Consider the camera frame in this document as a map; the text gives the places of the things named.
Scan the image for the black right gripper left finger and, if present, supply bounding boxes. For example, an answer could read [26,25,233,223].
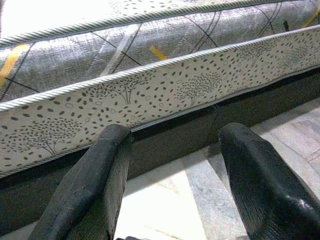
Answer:
[27,123,133,240]

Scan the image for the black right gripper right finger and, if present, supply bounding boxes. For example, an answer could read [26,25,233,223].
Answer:
[217,122,320,240]

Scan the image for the black bed base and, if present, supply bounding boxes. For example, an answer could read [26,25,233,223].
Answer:
[0,66,320,237]

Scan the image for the white quilted mattress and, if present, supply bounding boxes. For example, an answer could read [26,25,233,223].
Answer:
[0,0,320,180]

